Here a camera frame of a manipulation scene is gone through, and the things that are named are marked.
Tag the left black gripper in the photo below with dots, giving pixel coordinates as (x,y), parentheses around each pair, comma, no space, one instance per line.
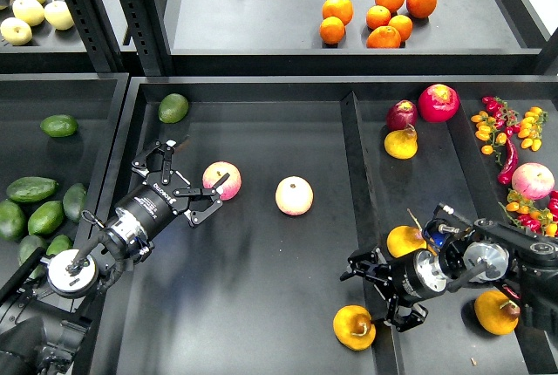
(163,194)

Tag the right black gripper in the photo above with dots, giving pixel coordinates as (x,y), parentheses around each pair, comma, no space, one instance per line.
(409,279)

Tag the yellow pear with stem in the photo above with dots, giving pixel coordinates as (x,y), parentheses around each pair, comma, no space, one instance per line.
(353,327)

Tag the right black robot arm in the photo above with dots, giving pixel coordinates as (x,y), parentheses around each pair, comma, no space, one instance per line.
(454,252)

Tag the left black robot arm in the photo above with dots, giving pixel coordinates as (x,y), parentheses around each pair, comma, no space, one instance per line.
(44,305)

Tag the yellow pear left of wrist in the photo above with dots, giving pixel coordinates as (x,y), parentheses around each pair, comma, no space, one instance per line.
(404,239)

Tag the green avocado in tray corner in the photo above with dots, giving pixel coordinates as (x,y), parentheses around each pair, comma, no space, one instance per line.
(173,108)

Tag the dark green upright avocado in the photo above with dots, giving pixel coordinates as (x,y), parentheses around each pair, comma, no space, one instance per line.
(74,201)

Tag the yellow pear lower right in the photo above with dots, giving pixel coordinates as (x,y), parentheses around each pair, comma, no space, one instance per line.
(496,313)

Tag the green avocado upper left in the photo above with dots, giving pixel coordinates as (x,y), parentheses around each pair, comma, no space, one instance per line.
(59,125)

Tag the bright green avocado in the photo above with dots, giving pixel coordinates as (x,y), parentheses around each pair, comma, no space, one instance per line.
(46,218)

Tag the yellow pear near red apple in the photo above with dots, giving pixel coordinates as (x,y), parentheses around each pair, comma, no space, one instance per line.
(402,144)

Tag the dark avocado left edge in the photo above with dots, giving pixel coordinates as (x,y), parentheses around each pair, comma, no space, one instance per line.
(13,221)

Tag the pale yellow pear right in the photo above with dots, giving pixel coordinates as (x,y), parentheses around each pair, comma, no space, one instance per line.
(57,14)

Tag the pale yellow pear front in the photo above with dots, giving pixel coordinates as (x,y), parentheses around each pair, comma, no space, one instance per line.
(16,31)

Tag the pale yellow pear middle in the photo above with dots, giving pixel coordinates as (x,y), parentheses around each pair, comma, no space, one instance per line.
(29,11)

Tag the black metal divider bar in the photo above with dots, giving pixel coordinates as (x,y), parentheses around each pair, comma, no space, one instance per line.
(386,348)

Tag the pale pink apple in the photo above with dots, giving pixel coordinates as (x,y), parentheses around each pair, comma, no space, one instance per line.
(294,196)

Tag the mixed cherry tomato bunch lower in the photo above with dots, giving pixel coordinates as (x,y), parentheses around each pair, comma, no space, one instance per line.
(539,216)

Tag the red chili pepper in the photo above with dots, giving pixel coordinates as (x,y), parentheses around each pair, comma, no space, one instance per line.
(510,164)

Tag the dark red apple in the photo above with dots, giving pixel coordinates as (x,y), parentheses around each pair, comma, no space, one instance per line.
(401,115)

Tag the pink apple right side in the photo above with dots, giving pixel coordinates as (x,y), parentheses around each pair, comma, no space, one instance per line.
(533,181)

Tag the orange cherry tomato bunch left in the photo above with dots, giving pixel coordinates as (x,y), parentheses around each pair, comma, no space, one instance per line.
(489,131)

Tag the bright red apple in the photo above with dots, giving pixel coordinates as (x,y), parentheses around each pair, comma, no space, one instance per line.
(438,103)

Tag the red cherry tomato bunch top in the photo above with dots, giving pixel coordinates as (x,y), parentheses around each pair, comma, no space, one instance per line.
(500,116)

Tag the yellow cherry tomato bunch right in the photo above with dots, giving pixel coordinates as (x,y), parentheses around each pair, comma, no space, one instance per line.
(531,127)

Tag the orange fruit lower left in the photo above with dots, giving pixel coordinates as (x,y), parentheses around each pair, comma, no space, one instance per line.
(332,30)

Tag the orange fruit far left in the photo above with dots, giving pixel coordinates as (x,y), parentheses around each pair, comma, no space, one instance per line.
(342,9)

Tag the orange fruit front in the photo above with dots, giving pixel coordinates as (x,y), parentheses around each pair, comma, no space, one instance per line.
(384,37)

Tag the orange fruit centre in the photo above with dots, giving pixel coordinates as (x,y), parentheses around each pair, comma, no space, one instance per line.
(377,16)

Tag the orange fruit middle right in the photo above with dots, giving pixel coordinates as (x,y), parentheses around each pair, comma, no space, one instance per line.
(403,24)

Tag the black shelf upright post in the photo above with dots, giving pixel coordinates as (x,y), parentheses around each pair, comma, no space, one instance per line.
(145,21)

